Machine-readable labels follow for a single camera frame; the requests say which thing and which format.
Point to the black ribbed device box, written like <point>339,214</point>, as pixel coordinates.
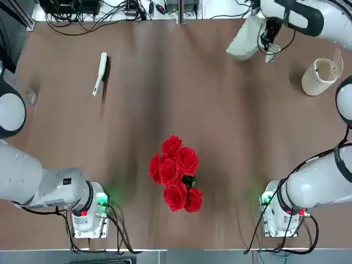
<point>68,5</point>

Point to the small beige bin with lid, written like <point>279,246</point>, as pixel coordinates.
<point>316,79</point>

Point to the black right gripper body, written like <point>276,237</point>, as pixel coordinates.
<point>272,27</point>

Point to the red rose bouquet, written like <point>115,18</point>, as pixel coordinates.
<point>173,170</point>

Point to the pale green plastic dustpan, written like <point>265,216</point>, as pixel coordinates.
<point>244,41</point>

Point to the grey metal post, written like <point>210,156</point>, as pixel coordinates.
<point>181,11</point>

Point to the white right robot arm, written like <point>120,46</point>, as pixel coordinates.
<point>316,187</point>

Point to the white brush black bristles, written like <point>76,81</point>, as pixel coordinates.
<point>102,64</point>

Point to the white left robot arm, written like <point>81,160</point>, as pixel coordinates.
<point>22,176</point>

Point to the dark grey box device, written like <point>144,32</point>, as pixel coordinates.
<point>181,4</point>

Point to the aluminium profile rail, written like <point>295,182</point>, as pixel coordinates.
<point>30,23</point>

